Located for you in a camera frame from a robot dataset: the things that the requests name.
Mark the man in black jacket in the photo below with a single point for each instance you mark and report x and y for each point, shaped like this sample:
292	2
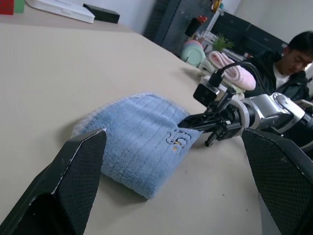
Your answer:
271	66

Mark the green wooden block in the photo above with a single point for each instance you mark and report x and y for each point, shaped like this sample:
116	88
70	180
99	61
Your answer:
19	5

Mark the dark pegboard cabinet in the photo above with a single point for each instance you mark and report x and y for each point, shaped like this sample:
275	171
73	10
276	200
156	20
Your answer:
171	22

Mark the small green artificial plant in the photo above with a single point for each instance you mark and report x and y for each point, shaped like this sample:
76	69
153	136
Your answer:
221	44

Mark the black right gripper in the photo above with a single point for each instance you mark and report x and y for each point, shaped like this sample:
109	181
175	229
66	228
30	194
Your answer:
227	120

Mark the long dark purple box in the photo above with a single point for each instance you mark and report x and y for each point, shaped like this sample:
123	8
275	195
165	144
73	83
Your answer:
102	14

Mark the red wooden block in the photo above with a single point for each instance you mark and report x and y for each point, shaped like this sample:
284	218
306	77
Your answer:
6	7

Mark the flat white box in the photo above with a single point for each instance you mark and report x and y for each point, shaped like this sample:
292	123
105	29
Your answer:
61	9

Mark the blue terry towel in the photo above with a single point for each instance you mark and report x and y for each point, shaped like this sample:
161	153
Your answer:
137	137

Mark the pastel plate stack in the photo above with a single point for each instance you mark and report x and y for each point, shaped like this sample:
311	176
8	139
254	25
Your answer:
193	52

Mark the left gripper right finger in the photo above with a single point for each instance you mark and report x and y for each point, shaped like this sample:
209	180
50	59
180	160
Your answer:
283	176

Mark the folded pink towel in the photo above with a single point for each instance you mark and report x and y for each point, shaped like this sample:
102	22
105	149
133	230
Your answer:
240	76

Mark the yellow tape roll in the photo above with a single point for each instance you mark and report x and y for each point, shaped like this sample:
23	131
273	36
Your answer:
216	5

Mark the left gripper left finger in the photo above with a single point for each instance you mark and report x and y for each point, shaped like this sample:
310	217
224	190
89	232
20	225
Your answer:
73	176

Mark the black and red tool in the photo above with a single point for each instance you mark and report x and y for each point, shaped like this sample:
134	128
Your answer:
195	24

